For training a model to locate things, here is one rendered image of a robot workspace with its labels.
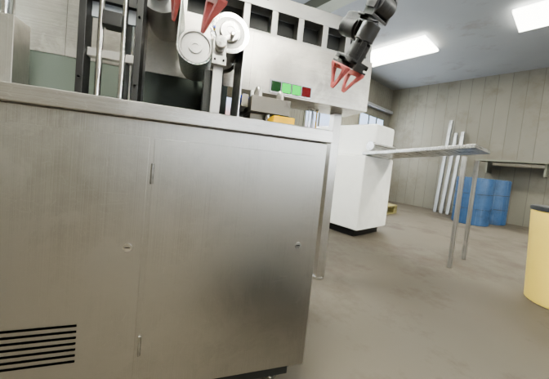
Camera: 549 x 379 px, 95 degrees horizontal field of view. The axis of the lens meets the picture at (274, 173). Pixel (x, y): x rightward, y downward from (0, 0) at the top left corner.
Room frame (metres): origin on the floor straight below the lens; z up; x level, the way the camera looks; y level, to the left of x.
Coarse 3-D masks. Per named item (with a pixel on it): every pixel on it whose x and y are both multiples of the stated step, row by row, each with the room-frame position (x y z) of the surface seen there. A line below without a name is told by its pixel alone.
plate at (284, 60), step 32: (32, 0) 1.05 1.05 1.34; (64, 0) 1.09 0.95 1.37; (32, 32) 1.05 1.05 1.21; (64, 32) 1.09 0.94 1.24; (96, 32) 1.12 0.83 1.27; (160, 64) 1.21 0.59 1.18; (256, 64) 1.35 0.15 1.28; (288, 64) 1.41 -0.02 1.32; (320, 64) 1.47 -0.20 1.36; (288, 96) 1.41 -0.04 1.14; (320, 96) 1.47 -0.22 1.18; (352, 96) 1.54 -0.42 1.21
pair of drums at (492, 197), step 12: (468, 180) 4.44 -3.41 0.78; (480, 180) 4.33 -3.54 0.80; (492, 180) 4.32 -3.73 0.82; (456, 192) 4.64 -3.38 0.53; (468, 192) 4.42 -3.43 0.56; (480, 192) 4.32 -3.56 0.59; (492, 192) 4.34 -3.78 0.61; (504, 192) 4.59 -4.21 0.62; (468, 204) 4.40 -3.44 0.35; (480, 204) 4.31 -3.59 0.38; (492, 204) 4.63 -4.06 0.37; (504, 204) 4.60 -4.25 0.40; (480, 216) 4.31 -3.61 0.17; (492, 216) 4.62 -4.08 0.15; (504, 216) 4.61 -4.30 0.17
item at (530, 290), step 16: (544, 208) 1.67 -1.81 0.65; (544, 224) 1.66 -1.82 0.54; (528, 240) 1.81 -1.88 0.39; (544, 240) 1.65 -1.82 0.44; (528, 256) 1.76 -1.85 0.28; (544, 256) 1.64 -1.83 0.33; (528, 272) 1.74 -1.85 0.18; (544, 272) 1.63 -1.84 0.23; (528, 288) 1.73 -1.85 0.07; (544, 288) 1.62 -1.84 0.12; (544, 304) 1.62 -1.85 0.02
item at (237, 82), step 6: (240, 60) 1.05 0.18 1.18; (240, 66) 1.04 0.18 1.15; (234, 72) 1.19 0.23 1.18; (240, 72) 1.03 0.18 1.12; (234, 78) 1.17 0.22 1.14; (240, 78) 1.01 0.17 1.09; (234, 84) 1.15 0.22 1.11; (240, 84) 1.00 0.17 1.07; (234, 90) 1.14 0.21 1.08; (240, 90) 1.00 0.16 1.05; (234, 96) 1.12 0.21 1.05; (240, 96) 1.00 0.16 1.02
